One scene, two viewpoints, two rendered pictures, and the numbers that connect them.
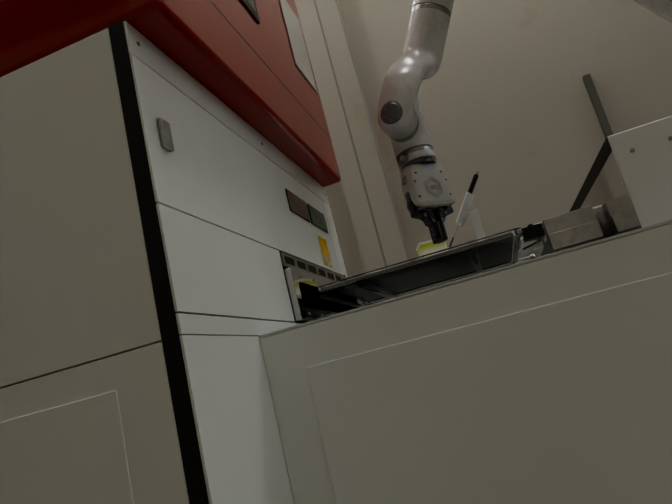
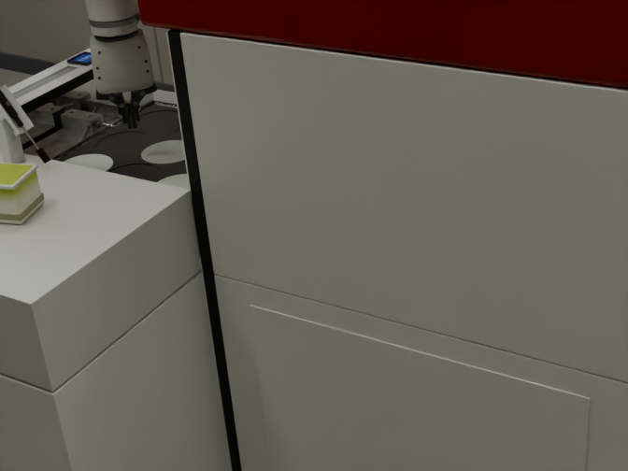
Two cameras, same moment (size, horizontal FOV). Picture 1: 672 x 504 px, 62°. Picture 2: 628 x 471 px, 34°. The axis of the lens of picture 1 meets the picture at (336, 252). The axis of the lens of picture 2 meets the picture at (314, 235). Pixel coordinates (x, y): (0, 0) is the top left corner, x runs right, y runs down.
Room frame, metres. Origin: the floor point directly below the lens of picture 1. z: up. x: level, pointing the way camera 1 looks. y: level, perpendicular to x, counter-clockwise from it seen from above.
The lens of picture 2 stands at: (2.69, 0.63, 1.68)
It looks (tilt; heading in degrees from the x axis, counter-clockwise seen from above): 30 degrees down; 199
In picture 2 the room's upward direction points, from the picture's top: 5 degrees counter-clockwise
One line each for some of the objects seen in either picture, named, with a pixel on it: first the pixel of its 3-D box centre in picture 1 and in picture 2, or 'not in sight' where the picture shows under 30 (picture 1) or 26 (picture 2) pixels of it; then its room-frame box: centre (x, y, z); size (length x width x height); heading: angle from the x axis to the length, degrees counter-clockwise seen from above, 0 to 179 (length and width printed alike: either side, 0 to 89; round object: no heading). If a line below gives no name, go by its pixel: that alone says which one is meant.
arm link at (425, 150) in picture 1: (415, 160); (116, 22); (1.16, -0.22, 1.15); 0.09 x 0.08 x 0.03; 119
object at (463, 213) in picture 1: (468, 220); (13, 127); (1.34, -0.34, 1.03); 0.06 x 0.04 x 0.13; 76
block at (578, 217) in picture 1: (568, 221); (107, 106); (0.93, -0.39, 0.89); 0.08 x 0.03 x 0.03; 76
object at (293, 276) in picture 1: (330, 301); not in sight; (1.17, 0.04, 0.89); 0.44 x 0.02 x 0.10; 166
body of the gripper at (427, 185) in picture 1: (424, 186); (121, 58); (1.16, -0.22, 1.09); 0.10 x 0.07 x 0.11; 119
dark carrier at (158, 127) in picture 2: (427, 273); (169, 152); (1.13, -0.17, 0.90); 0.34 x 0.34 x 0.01; 76
